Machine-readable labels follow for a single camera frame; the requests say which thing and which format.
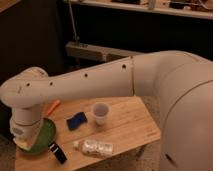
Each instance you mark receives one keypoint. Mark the cluttered shelf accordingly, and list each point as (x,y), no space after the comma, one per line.
(202,9)

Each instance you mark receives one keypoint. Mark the white paper cup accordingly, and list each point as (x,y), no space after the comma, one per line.
(100,112)

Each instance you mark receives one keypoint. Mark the clear plastic bottle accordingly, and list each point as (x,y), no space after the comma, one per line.
(94,147)

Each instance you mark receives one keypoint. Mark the orange carrot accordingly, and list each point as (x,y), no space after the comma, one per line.
(52,107)

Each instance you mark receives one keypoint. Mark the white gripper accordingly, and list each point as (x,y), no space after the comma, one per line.
(34,135)

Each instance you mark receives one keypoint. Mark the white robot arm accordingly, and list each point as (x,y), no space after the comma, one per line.
(182,81)

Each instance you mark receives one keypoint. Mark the green plate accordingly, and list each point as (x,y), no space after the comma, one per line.
(45,138)

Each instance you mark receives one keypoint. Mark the wooden table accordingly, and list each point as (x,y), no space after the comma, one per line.
(129,125)

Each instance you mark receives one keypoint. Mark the metal pole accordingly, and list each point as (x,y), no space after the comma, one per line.
(76,38)

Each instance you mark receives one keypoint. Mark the blue sponge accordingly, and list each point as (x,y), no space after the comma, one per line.
(75,121)

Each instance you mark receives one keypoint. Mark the grey metal beam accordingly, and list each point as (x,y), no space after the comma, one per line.
(96,53)

